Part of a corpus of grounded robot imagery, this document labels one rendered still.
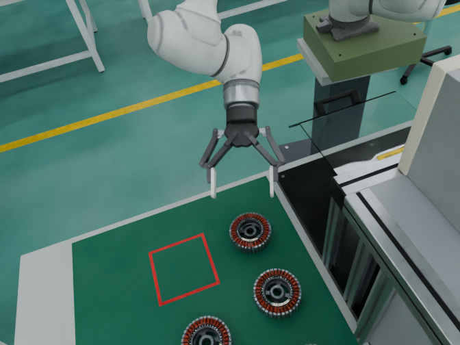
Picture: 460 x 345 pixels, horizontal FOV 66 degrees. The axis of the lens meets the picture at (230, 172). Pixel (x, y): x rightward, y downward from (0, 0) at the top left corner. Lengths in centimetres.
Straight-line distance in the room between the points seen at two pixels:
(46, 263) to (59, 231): 110
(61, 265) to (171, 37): 69
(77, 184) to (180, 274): 155
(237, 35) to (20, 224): 186
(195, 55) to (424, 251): 57
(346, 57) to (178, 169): 123
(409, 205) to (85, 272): 82
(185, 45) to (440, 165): 52
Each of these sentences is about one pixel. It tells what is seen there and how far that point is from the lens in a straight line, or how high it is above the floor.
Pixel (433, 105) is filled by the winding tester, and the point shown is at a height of 127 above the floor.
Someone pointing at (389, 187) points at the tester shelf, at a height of 111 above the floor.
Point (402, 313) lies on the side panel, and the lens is 66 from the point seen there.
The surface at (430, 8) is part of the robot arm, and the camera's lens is 140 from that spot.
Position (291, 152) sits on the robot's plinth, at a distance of 219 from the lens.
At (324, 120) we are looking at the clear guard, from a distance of 82.
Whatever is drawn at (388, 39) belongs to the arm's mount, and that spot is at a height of 85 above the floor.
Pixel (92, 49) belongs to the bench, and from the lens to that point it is 326.
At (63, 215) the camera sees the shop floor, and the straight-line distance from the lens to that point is 231.
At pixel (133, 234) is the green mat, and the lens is 108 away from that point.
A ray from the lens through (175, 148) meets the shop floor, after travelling 236.
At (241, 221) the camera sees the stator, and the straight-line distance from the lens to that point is 98.
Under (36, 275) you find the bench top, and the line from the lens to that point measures 116.
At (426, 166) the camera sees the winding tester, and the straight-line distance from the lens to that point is 62.
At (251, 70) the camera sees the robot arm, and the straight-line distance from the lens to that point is 87.
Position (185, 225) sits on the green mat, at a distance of 105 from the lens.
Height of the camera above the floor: 160
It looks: 49 degrees down
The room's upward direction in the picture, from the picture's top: 11 degrees counter-clockwise
